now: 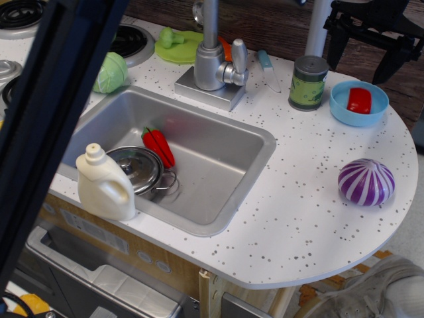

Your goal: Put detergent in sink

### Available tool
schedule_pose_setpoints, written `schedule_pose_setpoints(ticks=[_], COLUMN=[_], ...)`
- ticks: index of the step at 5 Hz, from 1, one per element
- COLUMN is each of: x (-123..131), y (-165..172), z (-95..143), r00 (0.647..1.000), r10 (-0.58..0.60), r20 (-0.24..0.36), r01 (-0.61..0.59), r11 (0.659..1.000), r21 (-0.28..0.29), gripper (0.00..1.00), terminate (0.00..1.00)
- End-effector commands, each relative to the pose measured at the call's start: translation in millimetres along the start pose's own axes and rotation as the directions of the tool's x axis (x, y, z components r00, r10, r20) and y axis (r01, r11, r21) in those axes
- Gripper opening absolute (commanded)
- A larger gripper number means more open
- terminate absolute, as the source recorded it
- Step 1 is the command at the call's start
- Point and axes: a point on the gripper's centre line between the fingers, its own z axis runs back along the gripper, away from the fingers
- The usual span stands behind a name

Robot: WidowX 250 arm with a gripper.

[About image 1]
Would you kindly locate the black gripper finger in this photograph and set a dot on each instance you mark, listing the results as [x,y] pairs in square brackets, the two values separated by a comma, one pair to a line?
[392,61]
[337,45]

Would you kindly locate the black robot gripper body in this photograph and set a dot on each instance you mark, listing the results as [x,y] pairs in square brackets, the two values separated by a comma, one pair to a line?
[378,23]

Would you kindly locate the silver toy sink basin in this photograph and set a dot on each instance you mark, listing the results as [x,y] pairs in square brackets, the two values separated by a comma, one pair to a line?
[218,159]

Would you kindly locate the cream toy detergent bottle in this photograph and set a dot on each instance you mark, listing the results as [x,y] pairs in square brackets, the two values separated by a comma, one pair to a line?
[104,189]

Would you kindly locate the grey vertical pole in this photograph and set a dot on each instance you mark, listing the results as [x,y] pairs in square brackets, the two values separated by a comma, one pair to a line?
[317,34]

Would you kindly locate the red toy pepper slice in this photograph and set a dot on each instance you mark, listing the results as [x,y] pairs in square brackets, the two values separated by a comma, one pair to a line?
[359,101]

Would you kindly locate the green labelled toy can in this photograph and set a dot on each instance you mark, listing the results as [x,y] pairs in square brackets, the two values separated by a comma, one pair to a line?
[308,82]

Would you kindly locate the light blue toy bowl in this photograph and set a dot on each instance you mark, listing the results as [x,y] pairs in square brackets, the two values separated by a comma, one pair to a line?
[339,97]

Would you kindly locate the orange toy carrot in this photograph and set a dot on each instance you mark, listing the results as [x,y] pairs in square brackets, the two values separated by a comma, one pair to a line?
[226,48]

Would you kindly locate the purple striped toy onion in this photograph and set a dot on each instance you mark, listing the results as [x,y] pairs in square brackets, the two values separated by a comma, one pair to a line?
[366,182]

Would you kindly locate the silver toy faucet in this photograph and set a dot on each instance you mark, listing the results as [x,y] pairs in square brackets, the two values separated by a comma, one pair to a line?
[213,80]

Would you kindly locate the green toy plate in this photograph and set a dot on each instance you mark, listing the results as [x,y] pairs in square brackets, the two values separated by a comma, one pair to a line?
[181,53]

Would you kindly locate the green toy broccoli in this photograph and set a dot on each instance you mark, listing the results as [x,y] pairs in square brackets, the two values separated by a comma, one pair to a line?
[168,37]

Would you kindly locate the right toy stove burner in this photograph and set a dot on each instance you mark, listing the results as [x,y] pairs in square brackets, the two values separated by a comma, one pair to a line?
[134,44]

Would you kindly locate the toy stove burner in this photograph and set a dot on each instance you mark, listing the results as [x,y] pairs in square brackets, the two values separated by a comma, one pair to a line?
[20,19]
[134,44]

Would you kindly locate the red toy chili pepper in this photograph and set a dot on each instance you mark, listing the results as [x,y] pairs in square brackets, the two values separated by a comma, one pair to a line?
[154,140]

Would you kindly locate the green toy cabbage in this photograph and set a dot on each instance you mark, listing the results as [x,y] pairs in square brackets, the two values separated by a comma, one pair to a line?
[112,74]

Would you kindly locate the steel pot with lid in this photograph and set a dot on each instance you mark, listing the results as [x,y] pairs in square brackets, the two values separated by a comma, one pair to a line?
[144,169]

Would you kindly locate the grey sneaker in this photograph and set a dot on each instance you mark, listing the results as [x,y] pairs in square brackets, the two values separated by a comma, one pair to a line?
[393,287]

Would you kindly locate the left toy stove burner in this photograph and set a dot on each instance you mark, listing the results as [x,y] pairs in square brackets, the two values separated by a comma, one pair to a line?
[20,19]

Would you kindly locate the grey toy dishwasher door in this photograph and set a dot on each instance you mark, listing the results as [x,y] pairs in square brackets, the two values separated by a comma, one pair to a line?
[76,278]

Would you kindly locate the blue handled toy knife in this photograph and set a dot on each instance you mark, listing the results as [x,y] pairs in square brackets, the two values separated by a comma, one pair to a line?
[268,71]

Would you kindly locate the dark blue metal frame bar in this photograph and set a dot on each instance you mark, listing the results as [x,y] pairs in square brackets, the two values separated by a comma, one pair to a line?
[68,50]

